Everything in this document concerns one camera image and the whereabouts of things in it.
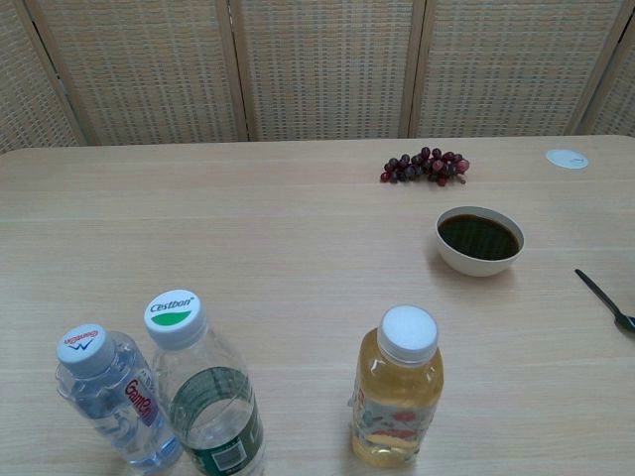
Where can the bunch of red grapes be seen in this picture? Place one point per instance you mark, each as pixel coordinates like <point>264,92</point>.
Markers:
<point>426,166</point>

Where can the white round table grommet cap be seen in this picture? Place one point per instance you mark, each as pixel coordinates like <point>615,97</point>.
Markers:
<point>565,158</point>

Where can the yellow tea drink bottle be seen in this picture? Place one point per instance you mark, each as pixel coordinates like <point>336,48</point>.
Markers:
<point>399,387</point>

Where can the black plastic spoon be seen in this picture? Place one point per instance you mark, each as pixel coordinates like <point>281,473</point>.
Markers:
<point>600,295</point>

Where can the Cestbon green-label water bottle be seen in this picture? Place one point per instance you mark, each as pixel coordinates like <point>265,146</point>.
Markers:
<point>173,317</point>

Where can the Ganten clear water bottle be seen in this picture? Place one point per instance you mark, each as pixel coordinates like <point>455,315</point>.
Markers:
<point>84,347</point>

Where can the white bowl of dark liquid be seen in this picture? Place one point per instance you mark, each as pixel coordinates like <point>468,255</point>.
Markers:
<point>478,240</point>

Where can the woven rattan folding screen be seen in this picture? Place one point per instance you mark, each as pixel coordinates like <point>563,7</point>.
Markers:
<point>317,69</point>

